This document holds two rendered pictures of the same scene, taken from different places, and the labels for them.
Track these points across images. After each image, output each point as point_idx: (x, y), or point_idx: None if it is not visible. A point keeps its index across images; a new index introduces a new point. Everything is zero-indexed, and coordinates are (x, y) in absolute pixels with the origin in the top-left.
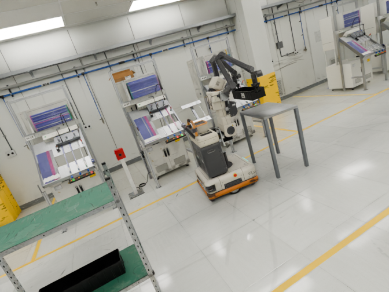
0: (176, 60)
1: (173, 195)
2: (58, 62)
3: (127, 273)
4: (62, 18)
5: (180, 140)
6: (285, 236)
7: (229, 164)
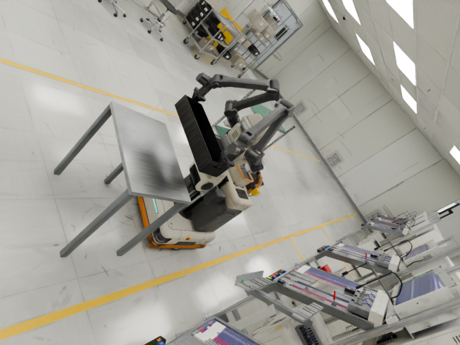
0: None
1: (223, 250)
2: None
3: (224, 133)
4: None
5: (272, 330)
6: None
7: (176, 202)
